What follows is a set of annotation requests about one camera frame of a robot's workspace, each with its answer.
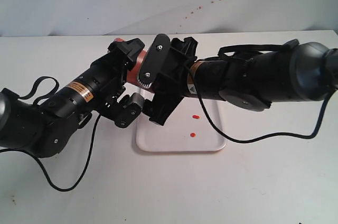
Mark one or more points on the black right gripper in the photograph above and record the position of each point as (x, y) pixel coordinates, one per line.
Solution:
(167, 87)

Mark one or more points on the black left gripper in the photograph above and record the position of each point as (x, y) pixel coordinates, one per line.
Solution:
(110, 72)

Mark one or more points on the red sauce squeeze bottle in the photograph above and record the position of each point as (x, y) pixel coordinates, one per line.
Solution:
(132, 76)

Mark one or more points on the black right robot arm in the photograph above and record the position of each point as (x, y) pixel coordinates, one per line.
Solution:
(249, 76)

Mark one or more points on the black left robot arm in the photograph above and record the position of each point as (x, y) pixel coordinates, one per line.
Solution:
(44, 127)

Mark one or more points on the white rectangular plastic tray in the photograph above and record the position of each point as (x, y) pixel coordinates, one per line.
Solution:
(174, 136)

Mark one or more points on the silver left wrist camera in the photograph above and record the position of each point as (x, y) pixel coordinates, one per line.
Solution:
(130, 108)

